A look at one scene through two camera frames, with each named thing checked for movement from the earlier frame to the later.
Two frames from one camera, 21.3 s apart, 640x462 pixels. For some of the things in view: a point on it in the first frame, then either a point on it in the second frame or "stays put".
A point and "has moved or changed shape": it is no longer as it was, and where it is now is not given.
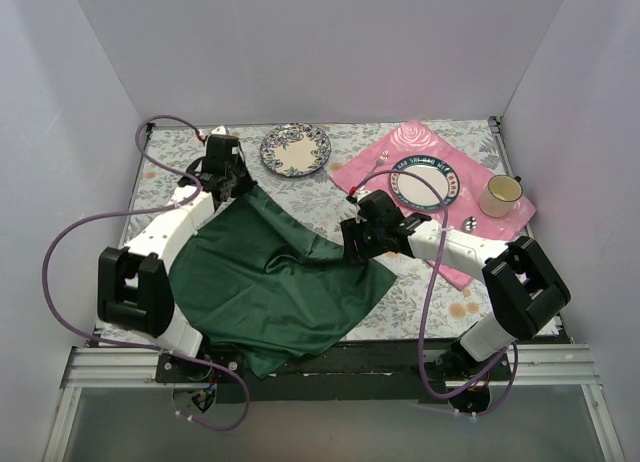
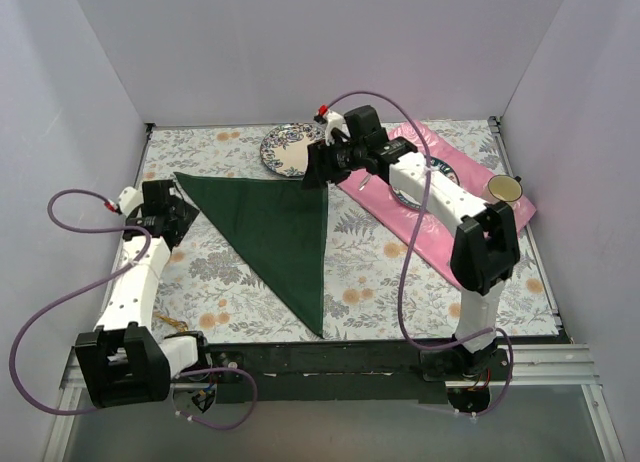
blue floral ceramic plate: x=295 y=149 stays put
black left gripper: x=232 y=183 to x=176 y=213
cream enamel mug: x=500 y=196 stays put
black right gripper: x=357 y=239 to x=320 y=162
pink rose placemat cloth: x=422 y=138 stays put
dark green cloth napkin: x=251 y=273 has moved or changed shape
